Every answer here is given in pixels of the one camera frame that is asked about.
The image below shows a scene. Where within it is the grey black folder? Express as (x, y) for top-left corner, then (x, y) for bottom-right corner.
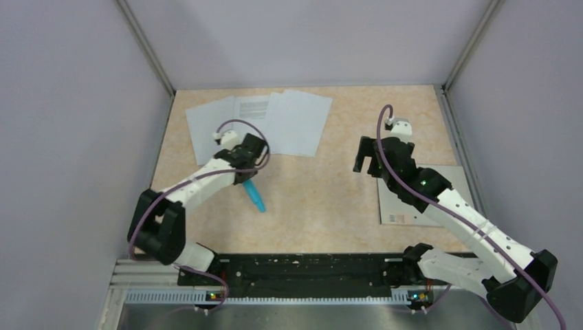
(377, 164), (476, 228)

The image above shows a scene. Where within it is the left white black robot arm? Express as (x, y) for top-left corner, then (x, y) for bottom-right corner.
(127, 131), (268, 284)

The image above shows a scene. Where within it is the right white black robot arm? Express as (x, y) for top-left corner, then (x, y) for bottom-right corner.
(353, 136), (558, 323)

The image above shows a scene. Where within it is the cyan marker pen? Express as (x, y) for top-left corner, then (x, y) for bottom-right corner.
(242, 179), (266, 212)

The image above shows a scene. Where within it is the lower right paper sheet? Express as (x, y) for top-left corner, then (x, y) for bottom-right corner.
(263, 92), (283, 154)

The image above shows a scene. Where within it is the printed white paper sheet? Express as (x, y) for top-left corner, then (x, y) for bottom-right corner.
(234, 95), (270, 133)

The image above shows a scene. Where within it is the top right paper sheet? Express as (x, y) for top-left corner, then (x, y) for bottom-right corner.
(278, 89), (333, 157)

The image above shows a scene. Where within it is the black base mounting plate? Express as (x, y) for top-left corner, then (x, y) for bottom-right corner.
(177, 253), (438, 298)

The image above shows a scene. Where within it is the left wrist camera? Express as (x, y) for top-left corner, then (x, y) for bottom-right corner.
(212, 130), (241, 149)

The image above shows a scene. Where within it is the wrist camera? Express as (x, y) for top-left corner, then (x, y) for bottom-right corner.
(212, 130), (241, 149)
(384, 118), (413, 142)

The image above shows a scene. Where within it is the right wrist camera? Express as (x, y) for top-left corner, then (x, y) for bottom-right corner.
(384, 118), (413, 142)

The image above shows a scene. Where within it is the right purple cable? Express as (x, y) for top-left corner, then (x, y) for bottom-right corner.
(376, 104), (567, 330)

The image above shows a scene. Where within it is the purple cable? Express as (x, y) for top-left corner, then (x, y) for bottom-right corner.
(376, 104), (567, 330)
(127, 119), (272, 315)

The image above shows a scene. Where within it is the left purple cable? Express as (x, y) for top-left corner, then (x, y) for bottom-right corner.
(127, 119), (272, 315)

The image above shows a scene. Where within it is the aluminium rail frame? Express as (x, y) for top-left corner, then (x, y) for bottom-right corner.
(98, 257), (538, 330)

